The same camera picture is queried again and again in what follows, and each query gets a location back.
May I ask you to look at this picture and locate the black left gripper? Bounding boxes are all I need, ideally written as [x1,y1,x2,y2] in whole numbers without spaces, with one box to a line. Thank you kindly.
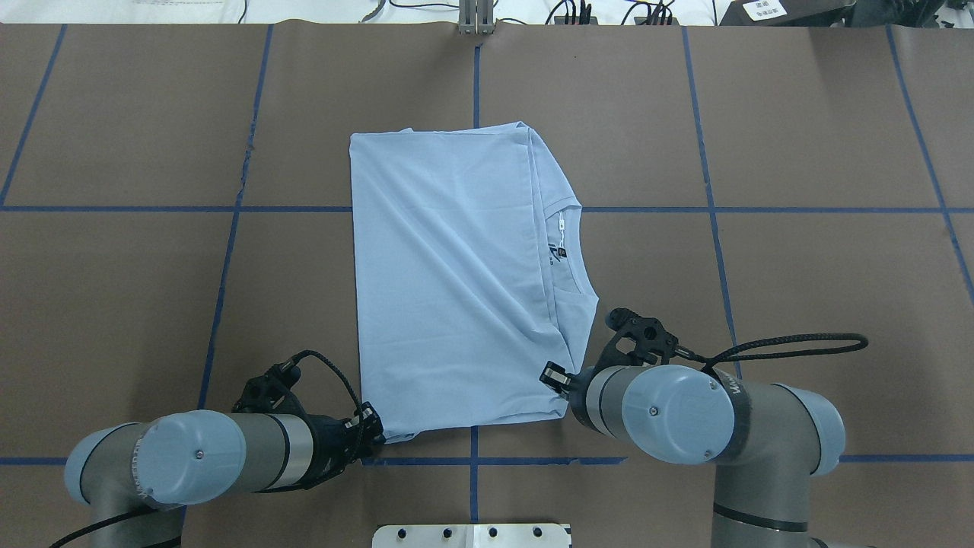
[304,402,386,481]

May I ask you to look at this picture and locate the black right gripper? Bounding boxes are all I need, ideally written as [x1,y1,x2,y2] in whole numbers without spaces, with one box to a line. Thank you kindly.
[540,361,595,408]

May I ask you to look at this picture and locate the light blue t-shirt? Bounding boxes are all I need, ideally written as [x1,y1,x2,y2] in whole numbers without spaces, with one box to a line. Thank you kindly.
[349,121,599,444]

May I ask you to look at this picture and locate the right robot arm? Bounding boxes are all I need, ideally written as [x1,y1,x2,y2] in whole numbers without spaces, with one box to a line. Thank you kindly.
[540,363,846,547]

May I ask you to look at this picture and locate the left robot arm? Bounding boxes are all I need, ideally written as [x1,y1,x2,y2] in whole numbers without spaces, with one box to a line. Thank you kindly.
[56,403,385,547]

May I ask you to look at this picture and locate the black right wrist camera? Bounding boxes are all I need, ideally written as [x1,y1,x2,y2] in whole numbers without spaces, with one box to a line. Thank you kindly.
[594,307,679,372]

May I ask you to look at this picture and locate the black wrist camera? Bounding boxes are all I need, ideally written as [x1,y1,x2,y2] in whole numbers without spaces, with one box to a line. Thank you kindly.
[594,307,679,372]
[232,362,301,414]

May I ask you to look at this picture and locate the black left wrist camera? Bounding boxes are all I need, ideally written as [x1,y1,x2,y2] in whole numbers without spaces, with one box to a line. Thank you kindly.
[232,362,301,414]

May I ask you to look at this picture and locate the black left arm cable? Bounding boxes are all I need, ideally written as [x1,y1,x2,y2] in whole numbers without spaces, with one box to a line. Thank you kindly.
[293,349,364,427]

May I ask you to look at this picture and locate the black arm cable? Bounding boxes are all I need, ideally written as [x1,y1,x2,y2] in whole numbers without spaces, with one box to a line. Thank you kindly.
[293,349,364,427]
[677,333,870,374]

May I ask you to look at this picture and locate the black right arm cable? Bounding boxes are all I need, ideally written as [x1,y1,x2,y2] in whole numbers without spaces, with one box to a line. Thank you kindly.
[677,333,870,374]

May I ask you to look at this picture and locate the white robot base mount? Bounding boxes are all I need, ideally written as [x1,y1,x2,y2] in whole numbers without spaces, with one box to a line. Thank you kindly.
[371,523,573,547]

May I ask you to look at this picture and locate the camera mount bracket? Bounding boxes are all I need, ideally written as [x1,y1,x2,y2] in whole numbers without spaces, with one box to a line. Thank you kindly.
[457,0,496,36]

